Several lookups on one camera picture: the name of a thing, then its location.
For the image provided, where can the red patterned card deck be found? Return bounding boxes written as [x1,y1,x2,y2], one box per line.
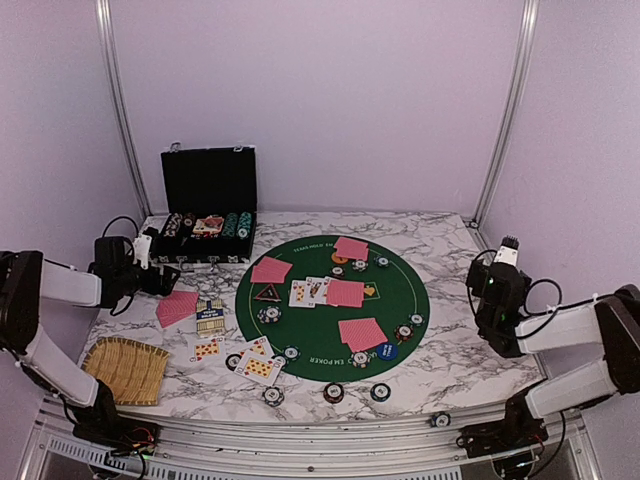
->
[156,291,199,328]

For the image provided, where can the red face-down card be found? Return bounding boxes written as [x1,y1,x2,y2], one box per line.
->
[257,256,293,276]

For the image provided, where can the face-up diamonds card front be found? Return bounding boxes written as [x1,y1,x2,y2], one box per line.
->
[234,351,285,386]

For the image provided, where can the face-up diamonds card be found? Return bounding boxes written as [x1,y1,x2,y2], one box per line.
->
[234,351,285,386]
[238,336,274,358]

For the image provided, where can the face-up queen card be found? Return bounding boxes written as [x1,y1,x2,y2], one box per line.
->
[305,276,330,305]

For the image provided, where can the blue green chip stack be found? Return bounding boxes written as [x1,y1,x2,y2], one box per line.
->
[370,383,391,402]

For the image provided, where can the black white chip stack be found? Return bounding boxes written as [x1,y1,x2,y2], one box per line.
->
[263,386,284,407]

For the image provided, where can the red black chip stack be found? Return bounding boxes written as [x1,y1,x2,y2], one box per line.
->
[323,382,345,404]

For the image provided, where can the face-up eight hearts card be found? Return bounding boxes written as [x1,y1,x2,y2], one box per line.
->
[288,280,315,308]

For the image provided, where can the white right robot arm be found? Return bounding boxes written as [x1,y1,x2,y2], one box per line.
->
[466,259,639,448]

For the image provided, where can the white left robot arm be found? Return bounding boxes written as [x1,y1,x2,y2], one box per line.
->
[1,236,181,445]

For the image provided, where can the striped blue yellow card box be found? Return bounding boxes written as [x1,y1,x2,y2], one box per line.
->
[196,299,226,338]

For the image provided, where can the black poker chip case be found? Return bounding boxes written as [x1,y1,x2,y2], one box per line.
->
[151,146,257,264]

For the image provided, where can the woven bamboo tray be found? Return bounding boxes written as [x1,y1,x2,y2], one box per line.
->
[81,337,170,406]

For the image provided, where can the triangular black red button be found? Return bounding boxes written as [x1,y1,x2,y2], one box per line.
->
[254,283,281,303]

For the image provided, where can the blue small blind button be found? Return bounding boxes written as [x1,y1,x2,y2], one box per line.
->
[376,342,399,361]

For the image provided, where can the round green poker mat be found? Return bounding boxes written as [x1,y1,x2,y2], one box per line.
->
[235,235,430,383]

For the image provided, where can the orange dealer button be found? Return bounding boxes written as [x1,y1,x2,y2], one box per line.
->
[331,253,348,265]

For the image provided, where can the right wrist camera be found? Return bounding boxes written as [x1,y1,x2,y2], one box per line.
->
[492,235,519,267]

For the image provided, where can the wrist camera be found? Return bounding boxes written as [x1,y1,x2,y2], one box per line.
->
[492,235,519,267]
[132,227,158,270]

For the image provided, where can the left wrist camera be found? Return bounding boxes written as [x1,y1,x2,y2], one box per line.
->
[132,227,158,270]

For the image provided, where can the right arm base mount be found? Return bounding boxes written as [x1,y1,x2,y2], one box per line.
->
[456,394,549,458]

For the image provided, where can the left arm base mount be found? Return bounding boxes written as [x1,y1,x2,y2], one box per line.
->
[70,380,160,453]

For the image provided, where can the left aluminium frame post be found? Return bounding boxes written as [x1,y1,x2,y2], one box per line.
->
[95,0,152,218]

